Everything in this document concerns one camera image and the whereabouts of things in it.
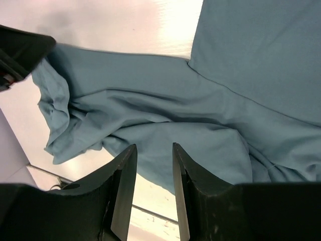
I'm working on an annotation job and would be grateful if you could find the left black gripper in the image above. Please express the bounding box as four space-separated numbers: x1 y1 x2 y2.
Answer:
1 25 56 92

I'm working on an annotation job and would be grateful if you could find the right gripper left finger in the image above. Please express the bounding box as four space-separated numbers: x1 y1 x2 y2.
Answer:
1 145 137 240

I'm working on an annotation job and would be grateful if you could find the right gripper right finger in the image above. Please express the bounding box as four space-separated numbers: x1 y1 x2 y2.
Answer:
173 143 320 240

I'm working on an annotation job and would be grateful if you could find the grey-blue t shirt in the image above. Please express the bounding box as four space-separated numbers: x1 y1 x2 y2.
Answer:
32 1 320 192

